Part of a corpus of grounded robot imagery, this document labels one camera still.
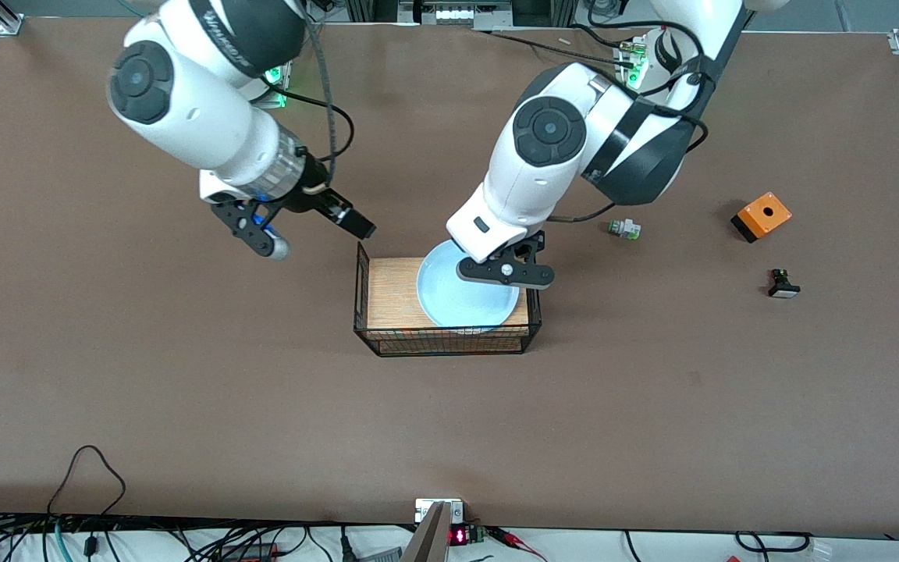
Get light blue round plate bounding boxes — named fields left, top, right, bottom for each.
left=417, top=240, right=521, bottom=329

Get black square white-capped button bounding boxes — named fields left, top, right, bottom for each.
left=766, top=268, right=801, bottom=299

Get white lit device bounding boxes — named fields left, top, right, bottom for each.
left=434, top=2, right=501, bottom=24

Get red and black probe clips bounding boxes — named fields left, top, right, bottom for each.
left=487, top=527, right=548, bottom=562

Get black power adapter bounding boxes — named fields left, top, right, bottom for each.
left=219, top=542, right=279, bottom=562

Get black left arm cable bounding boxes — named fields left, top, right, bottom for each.
left=547, top=20, right=720, bottom=225

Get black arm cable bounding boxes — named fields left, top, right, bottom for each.
left=547, top=20, right=720, bottom=225
left=266, top=0, right=357, bottom=192

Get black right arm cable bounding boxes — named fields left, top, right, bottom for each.
left=266, top=0, right=357, bottom=192

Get black wire rack wooden shelf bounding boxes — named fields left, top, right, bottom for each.
left=354, top=237, right=542, bottom=357

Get aluminium frame structure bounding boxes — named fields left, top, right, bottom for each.
left=344, top=0, right=575, bottom=28

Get long black table cable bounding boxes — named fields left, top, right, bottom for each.
left=471, top=27, right=622, bottom=65

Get orange button enclosure box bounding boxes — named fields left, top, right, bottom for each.
left=730, top=191, right=794, bottom=244

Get silver camera mount bracket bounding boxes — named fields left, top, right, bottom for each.
left=401, top=498, right=466, bottom=562

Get thin black looping cable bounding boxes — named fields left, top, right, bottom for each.
left=48, top=445, right=126, bottom=518

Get black coiled cable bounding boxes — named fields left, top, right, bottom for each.
left=734, top=531, right=813, bottom=552

